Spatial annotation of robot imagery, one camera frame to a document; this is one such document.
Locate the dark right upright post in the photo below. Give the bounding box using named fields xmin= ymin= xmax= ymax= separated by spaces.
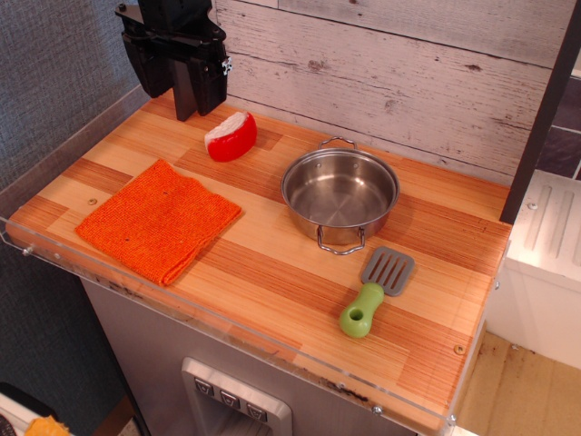
xmin=499 ymin=0 xmax=580 ymax=224

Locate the stainless steel pot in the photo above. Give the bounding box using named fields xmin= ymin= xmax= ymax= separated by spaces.
xmin=281 ymin=136 xmax=400 ymax=255

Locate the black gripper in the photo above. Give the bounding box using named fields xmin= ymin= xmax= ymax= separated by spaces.
xmin=115 ymin=1 xmax=232 ymax=115

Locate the grey spatula green handle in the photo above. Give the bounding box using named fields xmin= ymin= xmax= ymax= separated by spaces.
xmin=339 ymin=247 xmax=416 ymax=339

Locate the dark left upright post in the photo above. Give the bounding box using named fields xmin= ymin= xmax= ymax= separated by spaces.
xmin=172 ymin=61 xmax=198 ymax=122

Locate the red white cheese wedge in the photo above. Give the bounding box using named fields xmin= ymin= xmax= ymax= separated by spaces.
xmin=204 ymin=112 xmax=258 ymax=163

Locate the orange knitted towel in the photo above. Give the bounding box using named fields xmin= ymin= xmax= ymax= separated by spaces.
xmin=75 ymin=160 xmax=242 ymax=286

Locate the clear acrylic edge guard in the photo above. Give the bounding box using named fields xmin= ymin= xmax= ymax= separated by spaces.
xmin=7 ymin=94 xmax=510 ymax=435

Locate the silver dispenser panel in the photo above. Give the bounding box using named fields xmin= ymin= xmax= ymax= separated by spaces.
xmin=181 ymin=357 xmax=293 ymax=435

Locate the white toy sink unit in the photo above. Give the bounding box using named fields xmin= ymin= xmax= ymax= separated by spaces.
xmin=486 ymin=171 xmax=580 ymax=368

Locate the yellow black object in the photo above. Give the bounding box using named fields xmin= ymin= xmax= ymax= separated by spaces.
xmin=1 ymin=415 xmax=71 ymax=436

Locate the silver toy fridge cabinet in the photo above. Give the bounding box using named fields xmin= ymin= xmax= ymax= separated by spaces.
xmin=82 ymin=280 xmax=411 ymax=435

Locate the dark upright post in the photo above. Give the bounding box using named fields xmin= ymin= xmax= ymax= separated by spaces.
xmin=499 ymin=0 xmax=580 ymax=224
xmin=172 ymin=61 xmax=198 ymax=122

